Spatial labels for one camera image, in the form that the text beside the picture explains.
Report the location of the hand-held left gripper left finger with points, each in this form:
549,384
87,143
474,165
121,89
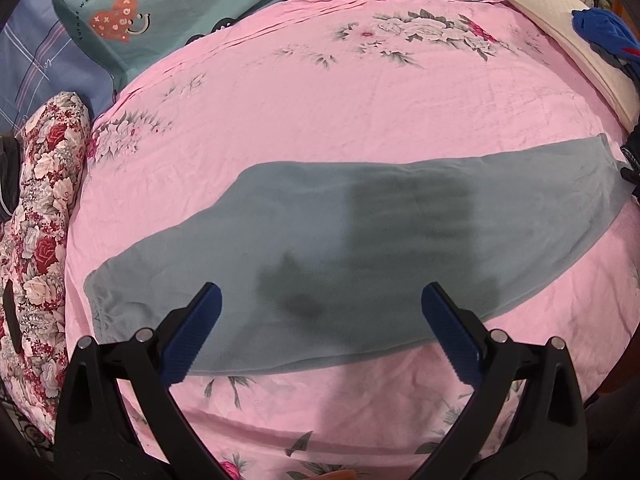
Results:
192,332

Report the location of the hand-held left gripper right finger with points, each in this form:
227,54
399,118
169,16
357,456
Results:
450,332

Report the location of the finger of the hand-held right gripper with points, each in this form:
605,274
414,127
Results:
633,157

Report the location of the grey pants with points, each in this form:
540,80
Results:
310,240

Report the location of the blue garment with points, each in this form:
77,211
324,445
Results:
607,32

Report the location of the cream quilted pillow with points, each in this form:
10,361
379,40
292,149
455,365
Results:
570,45

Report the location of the black phone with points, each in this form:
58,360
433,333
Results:
11,316

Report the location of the red floral quilt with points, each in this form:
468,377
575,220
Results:
42,200

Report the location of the pink floral blanket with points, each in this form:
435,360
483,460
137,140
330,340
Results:
325,105

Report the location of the blue plaid pillow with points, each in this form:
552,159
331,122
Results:
35,65

